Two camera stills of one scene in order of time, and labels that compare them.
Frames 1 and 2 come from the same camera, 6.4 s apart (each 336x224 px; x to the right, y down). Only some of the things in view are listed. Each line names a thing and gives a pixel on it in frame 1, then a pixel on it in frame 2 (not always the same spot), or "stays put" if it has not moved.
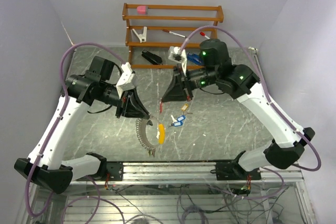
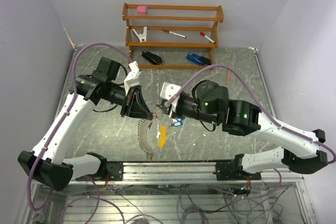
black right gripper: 176,92 → 177,114
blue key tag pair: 179,121 stays put
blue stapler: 195,59 stays put
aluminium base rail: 184,173 stays put
